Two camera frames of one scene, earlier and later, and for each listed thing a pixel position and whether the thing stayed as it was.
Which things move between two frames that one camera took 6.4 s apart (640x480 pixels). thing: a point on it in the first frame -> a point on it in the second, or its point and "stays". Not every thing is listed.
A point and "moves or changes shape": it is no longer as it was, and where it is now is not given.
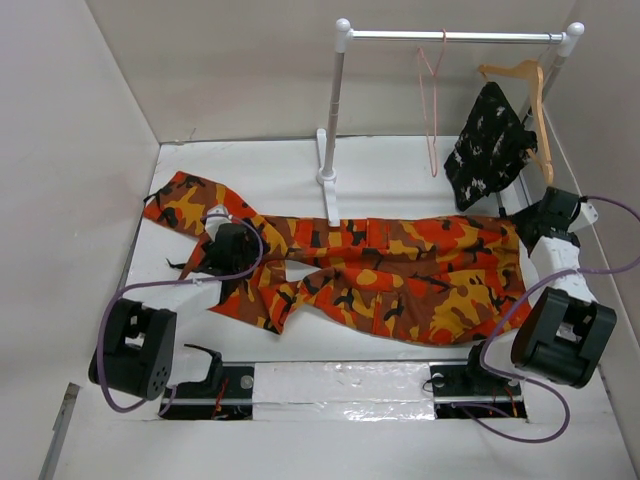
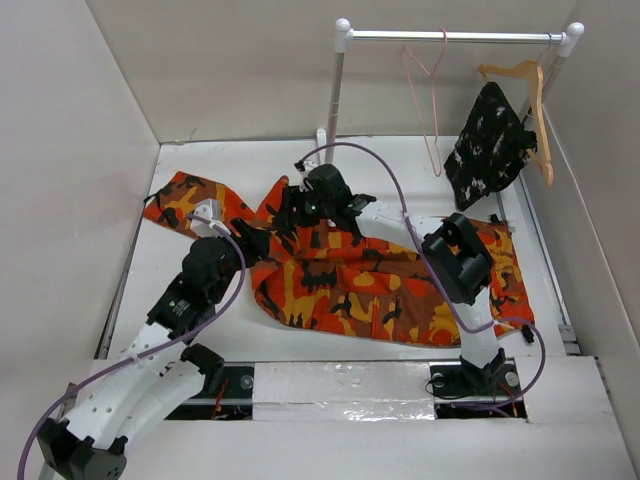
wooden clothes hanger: x=534 y=69 stays
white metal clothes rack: x=326 y=175 stays
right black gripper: x=523 y=218 -> x=293 y=196
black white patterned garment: x=492 y=145 stays
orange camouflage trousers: x=449 y=278 moves or changes shape
